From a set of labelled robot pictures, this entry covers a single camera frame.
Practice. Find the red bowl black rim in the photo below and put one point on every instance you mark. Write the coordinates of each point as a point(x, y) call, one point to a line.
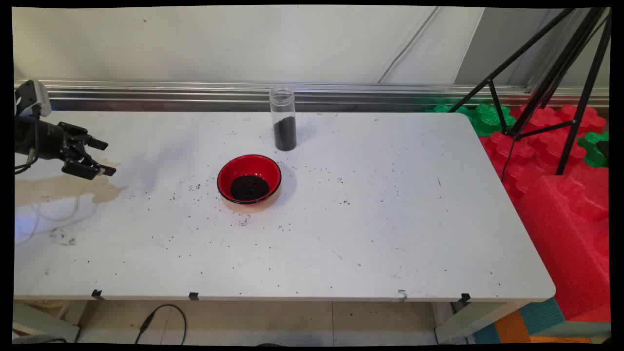
point(241, 168)

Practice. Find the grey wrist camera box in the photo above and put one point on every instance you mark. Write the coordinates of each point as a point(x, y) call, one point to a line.
point(33, 97)

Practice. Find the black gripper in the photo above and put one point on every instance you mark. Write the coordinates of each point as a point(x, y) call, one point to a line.
point(44, 139)

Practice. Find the black tripod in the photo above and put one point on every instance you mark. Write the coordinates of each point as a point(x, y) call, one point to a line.
point(555, 73)

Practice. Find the white table leg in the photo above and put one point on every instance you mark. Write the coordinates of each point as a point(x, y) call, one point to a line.
point(468, 321)
point(44, 324)

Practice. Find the teal and orange foam mat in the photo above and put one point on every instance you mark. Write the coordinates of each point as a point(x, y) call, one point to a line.
point(536, 324)

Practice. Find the black grains pile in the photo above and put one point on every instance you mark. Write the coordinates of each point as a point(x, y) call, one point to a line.
point(249, 188)

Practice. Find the clear plastic jar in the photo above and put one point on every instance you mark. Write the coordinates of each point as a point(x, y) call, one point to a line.
point(284, 126)

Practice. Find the aluminium wall rail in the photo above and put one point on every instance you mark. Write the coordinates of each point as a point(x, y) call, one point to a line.
point(390, 92)

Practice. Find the white wall conduit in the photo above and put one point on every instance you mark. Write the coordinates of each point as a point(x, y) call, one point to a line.
point(407, 46)

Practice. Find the green foam puzzle tile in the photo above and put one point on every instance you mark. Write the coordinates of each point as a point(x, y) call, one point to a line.
point(592, 148)
point(487, 119)

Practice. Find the red foam puzzle tiles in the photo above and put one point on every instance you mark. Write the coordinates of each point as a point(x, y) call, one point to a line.
point(526, 151)

